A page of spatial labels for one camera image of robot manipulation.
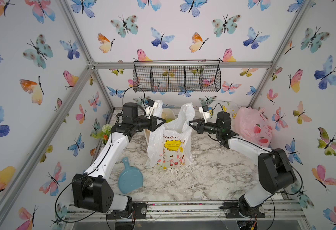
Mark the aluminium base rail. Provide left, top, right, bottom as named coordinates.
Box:
left=65, top=200, right=304, bottom=222

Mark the potted plant white pot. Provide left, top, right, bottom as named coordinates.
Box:
left=91, top=124, right=112, bottom=145

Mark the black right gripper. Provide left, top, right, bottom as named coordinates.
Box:
left=187, top=118, right=223, bottom=137

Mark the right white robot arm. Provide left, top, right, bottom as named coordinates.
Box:
left=189, top=112, right=296, bottom=213

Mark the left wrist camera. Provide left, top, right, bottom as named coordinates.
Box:
left=145, top=99, right=158, bottom=119

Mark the white cartoon print plastic bag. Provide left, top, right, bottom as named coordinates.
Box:
left=145, top=103, right=195, bottom=170

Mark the white lemon print plastic bag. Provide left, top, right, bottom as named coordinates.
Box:
left=208, top=100, right=241, bottom=122

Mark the light green pear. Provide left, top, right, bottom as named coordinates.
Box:
left=166, top=118, right=174, bottom=123

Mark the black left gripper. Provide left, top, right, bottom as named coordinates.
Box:
left=133, top=115, right=165, bottom=133

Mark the pink apple print plastic bag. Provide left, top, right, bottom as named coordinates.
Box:
left=234, top=107, right=272, bottom=147

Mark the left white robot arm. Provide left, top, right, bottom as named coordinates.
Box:
left=72, top=99, right=165, bottom=215

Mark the blue paddle shaped board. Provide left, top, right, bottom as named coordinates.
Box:
left=118, top=157, right=144, bottom=194

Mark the white rectangular fruit tray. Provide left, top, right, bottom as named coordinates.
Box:
left=144, top=108, right=176, bottom=143

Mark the black wire mesh basket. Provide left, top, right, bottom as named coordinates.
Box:
left=131, top=60, right=222, bottom=93

